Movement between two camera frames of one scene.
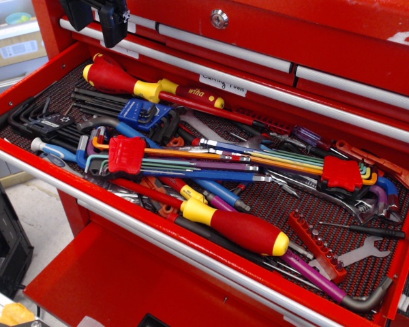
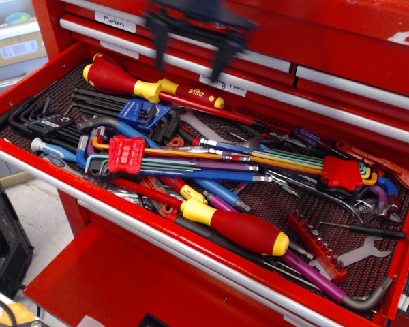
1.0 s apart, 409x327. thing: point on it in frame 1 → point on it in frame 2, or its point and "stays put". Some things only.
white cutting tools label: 222,85 stays put
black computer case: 9,254 stays put
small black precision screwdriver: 375,230 stays put
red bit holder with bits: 333,266 stays put
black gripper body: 114,16 → 217,16
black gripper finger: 114,16 → 227,50
